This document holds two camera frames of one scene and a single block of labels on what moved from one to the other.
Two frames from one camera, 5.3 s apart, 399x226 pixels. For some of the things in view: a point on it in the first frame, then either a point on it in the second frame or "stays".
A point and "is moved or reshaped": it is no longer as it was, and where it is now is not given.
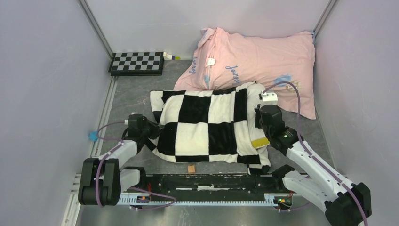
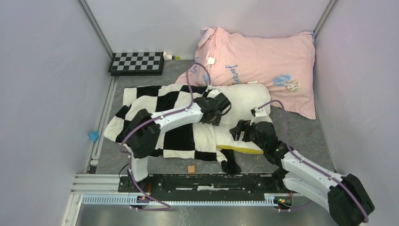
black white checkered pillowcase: x=208 y=125 is moved or reshaped
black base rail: x=252 y=184 stays
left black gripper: x=156 y=128 to x=215 y=120
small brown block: x=191 y=168 stays
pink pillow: x=223 y=60 stays
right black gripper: x=257 y=114 to x=242 y=125
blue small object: x=93 y=135 stays
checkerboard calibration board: x=137 y=64 stays
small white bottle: x=168 y=57 stays
